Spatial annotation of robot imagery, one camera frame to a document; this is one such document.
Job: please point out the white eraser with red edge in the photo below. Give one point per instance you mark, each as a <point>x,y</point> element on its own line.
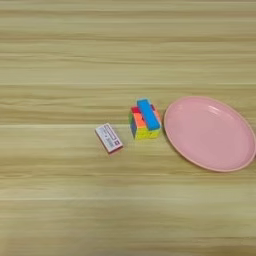
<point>109,138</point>

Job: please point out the multicoloured puzzle cube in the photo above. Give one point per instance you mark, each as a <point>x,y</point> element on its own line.
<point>141,128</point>

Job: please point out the blue rectangular block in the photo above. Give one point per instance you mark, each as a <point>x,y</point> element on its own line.
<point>148,115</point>

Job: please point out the pink round plate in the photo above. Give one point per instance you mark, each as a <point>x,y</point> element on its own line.
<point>210,133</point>

